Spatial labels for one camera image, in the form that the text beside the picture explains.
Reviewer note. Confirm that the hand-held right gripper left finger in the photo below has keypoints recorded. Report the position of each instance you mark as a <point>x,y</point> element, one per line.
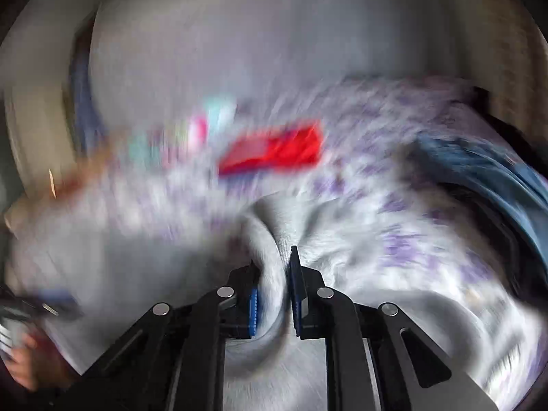
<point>253,313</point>

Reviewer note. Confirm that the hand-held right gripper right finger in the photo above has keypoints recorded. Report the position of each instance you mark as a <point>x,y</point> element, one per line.
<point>295,304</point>

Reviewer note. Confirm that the grey pants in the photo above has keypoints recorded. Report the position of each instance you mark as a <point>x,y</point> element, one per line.
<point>274,239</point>

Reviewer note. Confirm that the person's left hand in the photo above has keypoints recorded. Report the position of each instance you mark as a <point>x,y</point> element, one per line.
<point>34,364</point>

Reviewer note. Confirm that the purple floral bedsheet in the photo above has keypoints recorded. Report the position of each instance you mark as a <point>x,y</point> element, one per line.
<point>385,188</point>

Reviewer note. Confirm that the red flat object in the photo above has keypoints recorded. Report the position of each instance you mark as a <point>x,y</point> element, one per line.
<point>274,150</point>

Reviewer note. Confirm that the teal and pink packets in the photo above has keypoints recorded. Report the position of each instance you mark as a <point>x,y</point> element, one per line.
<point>188,137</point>

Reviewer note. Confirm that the blue denim cloth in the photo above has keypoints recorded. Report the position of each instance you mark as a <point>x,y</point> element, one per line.
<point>483,171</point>

